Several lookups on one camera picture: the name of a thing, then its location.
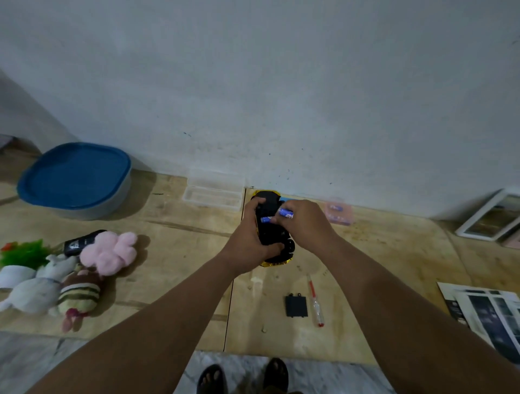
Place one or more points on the person's left hand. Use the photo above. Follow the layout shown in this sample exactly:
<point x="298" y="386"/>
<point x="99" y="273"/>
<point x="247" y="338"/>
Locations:
<point x="241" y="247"/>

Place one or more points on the person's right hand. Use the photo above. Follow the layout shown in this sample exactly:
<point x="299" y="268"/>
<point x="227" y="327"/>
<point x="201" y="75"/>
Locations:
<point x="310" y="227"/>

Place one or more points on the person's right thumb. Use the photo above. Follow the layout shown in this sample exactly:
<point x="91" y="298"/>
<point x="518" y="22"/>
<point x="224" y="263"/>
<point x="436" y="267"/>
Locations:
<point x="280" y="221"/>

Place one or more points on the person's left thumb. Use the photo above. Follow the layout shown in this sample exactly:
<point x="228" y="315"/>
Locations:
<point x="252" y="204"/>

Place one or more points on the blue battery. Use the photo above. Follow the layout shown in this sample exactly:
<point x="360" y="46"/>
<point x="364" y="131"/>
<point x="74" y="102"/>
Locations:
<point x="285" y="213"/>
<point x="266" y="219"/>

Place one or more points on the yellow and black toy car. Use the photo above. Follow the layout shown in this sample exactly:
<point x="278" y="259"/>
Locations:
<point x="269" y="233"/>

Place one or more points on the person's right forearm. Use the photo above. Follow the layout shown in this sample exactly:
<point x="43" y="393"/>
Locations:
<point x="410" y="324"/>

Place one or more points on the person's left forearm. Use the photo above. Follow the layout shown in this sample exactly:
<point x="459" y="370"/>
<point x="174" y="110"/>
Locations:
<point x="142" y="337"/>

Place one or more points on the clear plastic box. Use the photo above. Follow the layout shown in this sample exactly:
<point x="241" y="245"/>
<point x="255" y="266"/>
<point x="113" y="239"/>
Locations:
<point x="213" y="190"/>

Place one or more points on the pink plastic battery case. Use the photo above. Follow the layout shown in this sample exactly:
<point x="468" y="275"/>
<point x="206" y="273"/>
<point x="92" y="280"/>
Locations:
<point x="339" y="213"/>

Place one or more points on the black battery cover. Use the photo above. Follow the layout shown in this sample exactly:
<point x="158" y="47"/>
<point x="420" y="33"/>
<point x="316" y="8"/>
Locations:
<point x="295" y="305"/>

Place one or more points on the red clear screwdriver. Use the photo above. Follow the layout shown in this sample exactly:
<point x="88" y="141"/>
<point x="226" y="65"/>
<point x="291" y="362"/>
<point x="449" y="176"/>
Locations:
<point x="315" y="302"/>

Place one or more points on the pink plush toy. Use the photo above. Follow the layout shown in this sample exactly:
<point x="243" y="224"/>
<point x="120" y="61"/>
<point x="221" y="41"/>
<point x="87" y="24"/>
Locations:
<point x="107" y="251"/>

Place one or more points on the person's right sandal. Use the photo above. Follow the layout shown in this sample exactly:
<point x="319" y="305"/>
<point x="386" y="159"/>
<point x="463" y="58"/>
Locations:
<point x="275" y="375"/>

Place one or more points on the person's sandal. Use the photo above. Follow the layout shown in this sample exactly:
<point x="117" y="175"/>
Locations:
<point x="212" y="379"/>
<point x="275" y="375"/>

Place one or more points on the person's left sandal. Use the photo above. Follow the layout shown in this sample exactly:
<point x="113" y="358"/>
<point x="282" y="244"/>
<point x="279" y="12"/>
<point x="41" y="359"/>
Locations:
<point x="212" y="379"/>

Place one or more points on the grey tub with blue lid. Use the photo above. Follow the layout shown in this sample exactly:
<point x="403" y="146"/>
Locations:
<point x="75" y="176"/>

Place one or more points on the striped brown plush toy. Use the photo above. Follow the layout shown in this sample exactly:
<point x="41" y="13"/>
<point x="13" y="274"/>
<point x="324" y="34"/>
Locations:
<point x="79" y="298"/>

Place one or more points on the printed photo magazine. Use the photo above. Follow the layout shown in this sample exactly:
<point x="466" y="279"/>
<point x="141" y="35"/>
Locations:
<point x="487" y="314"/>

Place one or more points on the green plush toy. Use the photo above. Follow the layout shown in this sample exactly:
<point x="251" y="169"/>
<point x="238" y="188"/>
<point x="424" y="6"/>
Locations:
<point x="24" y="253"/>

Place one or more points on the white plush bunny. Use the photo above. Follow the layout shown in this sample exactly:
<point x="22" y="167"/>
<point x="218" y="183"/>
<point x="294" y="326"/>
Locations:
<point x="34" y="294"/>

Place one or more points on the white round plush toy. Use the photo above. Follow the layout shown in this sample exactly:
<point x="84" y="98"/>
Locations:
<point x="14" y="276"/>

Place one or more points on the white picture frame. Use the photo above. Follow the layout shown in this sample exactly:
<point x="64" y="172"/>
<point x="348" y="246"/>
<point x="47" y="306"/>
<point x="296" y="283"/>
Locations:
<point x="471" y="229"/>

